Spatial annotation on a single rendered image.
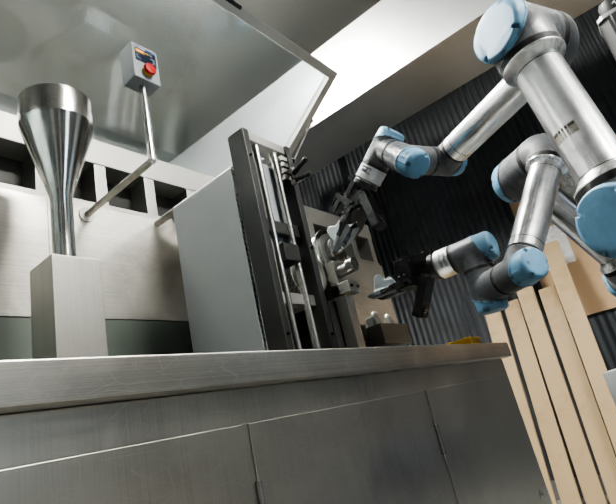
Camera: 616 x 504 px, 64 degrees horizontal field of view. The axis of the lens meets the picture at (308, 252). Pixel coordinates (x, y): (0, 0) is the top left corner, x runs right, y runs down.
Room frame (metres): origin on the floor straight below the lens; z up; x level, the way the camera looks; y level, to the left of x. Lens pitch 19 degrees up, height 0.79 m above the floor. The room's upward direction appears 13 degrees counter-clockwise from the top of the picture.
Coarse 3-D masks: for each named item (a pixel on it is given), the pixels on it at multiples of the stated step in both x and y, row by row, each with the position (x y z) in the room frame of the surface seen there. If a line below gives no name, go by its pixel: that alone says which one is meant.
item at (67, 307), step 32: (32, 128) 0.78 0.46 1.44; (64, 128) 0.80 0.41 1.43; (32, 160) 0.82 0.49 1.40; (64, 160) 0.81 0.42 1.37; (64, 192) 0.83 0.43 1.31; (64, 224) 0.83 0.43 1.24; (64, 256) 0.80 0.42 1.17; (32, 288) 0.82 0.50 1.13; (64, 288) 0.79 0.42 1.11; (96, 288) 0.84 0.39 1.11; (32, 320) 0.83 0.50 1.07; (64, 320) 0.79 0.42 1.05; (96, 320) 0.84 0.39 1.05; (32, 352) 0.83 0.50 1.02; (64, 352) 0.79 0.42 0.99; (96, 352) 0.83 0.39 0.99
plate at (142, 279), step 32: (0, 192) 0.95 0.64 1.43; (0, 224) 0.95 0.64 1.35; (32, 224) 1.00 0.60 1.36; (96, 224) 1.13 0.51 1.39; (128, 224) 1.20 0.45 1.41; (0, 256) 0.95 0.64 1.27; (32, 256) 1.00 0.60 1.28; (96, 256) 1.12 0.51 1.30; (128, 256) 1.19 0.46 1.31; (160, 256) 1.28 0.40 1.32; (0, 288) 0.95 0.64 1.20; (128, 288) 1.19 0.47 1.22; (160, 288) 1.26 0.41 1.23; (160, 320) 1.26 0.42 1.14
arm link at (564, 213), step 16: (512, 160) 1.21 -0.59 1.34; (496, 176) 1.28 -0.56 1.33; (512, 176) 1.24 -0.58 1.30; (496, 192) 1.31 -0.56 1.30; (512, 192) 1.28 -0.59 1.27; (560, 192) 1.26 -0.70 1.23; (560, 208) 1.27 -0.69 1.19; (576, 208) 1.27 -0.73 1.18; (560, 224) 1.31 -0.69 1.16; (576, 240) 1.33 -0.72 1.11; (592, 256) 1.35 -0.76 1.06; (608, 272) 1.34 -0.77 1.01; (608, 288) 1.40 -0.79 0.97
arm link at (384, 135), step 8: (384, 128) 1.15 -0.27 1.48; (376, 136) 1.16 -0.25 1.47; (384, 136) 1.15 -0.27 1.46; (392, 136) 1.15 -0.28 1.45; (400, 136) 1.16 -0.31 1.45; (376, 144) 1.17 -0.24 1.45; (384, 144) 1.15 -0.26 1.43; (368, 152) 1.19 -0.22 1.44; (376, 152) 1.17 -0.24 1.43; (368, 160) 1.19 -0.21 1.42; (376, 160) 1.18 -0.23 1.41; (376, 168) 1.19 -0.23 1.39; (384, 168) 1.20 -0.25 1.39
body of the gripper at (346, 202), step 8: (352, 176) 1.24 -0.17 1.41; (352, 184) 1.25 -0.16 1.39; (360, 184) 1.22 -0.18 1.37; (368, 184) 1.21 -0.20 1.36; (352, 192) 1.26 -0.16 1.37; (360, 192) 1.24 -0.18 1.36; (336, 200) 1.28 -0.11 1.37; (344, 200) 1.25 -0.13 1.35; (352, 200) 1.26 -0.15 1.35; (336, 208) 1.27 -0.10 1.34; (344, 208) 1.26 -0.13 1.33; (352, 208) 1.25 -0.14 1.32; (360, 208) 1.25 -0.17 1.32; (352, 216) 1.25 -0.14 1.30; (360, 216) 1.28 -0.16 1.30; (360, 224) 1.30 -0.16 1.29
